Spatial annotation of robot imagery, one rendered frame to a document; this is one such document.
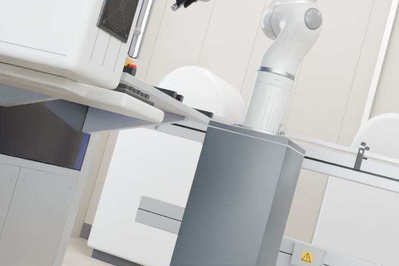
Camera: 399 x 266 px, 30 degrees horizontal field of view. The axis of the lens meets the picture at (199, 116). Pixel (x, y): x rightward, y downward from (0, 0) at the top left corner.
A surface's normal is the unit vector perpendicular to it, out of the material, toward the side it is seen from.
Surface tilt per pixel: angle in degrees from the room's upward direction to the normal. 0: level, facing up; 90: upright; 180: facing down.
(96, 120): 90
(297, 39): 129
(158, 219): 90
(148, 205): 90
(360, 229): 90
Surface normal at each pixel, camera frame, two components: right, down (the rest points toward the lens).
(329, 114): -0.32, -0.17
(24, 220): 0.91, 0.22
